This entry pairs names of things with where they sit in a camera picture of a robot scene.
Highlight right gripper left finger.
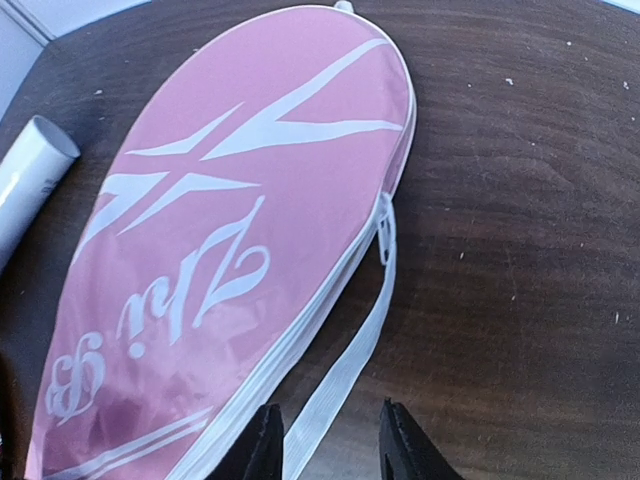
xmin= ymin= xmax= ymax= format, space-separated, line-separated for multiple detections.
xmin=212 ymin=404 xmax=284 ymax=480

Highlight pink racket bag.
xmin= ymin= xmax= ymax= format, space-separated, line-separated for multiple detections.
xmin=25 ymin=1 xmax=417 ymax=479

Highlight white shuttlecock tube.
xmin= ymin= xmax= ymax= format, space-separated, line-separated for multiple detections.
xmin=1 ymin=115 xmax=80 ymax=266

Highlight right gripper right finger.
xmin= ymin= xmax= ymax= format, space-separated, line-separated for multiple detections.
xmin=379 ymin=398 xmax=463 ymax=480

